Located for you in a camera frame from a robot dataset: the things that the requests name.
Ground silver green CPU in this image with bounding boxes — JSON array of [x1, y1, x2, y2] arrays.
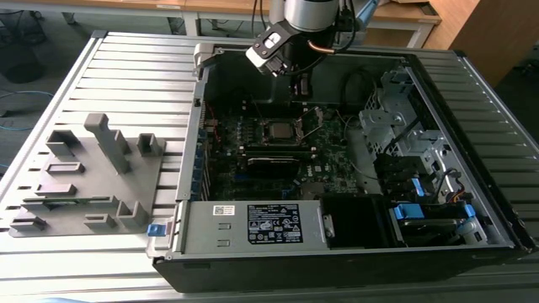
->
[[268, 122, 296, 139]]

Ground CPU socket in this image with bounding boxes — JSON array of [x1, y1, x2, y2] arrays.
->
[[261, 119, 305, 146]]

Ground black RAM slot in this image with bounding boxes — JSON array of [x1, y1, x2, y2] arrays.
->
[[244, 145, 312, 152], [244, 151, 312, 158]]

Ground grey metal drive cage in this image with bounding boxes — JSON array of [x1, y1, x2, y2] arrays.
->
[[357, 69, 424, 149]]

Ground green motherboard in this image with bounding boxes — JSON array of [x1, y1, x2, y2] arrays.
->
[[200, 100, 384, 201]]

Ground wooden desk white legs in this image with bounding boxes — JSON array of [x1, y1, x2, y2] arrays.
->
[[184, 0, 441, 49], [0, 0, 186, 25]]

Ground black graphics card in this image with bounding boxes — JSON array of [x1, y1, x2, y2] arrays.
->
[[245, 157, 301, 181]]

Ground brown chipset heatsink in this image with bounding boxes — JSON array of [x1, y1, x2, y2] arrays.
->
[[301, 182, 325, 199]]

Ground wooden cabinet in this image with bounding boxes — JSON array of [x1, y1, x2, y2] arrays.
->
[[424, 0, 539, 88]]

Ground blue disk carrier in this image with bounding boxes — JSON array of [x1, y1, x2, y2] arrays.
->
[[389, 203, 476, 229]]

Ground grey power supply unit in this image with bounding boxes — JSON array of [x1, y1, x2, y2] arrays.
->
[[181, 199, 328, 255]]

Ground black hard disk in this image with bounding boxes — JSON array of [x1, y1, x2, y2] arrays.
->
[[398, 218, 458, 246]]

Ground grey parts rack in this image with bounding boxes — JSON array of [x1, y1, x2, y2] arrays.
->
[[6, 112, 168, 238]]

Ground black PC case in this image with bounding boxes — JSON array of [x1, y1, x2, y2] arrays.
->
[[145, 43, 539, 294]]

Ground green RAM stick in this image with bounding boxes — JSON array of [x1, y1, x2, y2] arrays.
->
[[44, 198, 110, 206]]

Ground black mesh basket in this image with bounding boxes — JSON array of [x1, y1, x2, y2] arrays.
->
[[0, 9, 48, 47]]

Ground black looped cable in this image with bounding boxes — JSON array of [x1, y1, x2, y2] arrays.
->
[[344, 69, 377, 110]]

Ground multicolour wire bundle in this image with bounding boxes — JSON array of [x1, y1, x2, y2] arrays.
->
[[446, 188, 473, 203]]

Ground blue floor cable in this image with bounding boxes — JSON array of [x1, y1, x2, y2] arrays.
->
[[0, 90, 56, 131]]

